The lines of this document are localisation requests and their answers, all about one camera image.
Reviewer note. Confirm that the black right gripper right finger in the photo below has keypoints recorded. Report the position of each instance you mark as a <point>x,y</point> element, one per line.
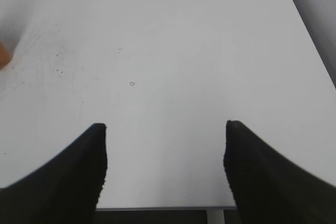
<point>269,188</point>

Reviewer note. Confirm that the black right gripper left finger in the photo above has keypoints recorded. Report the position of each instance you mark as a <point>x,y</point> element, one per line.
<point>64,190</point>

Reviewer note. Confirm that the orange soda plastic bottle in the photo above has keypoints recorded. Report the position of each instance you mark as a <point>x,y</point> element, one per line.
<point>5,57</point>

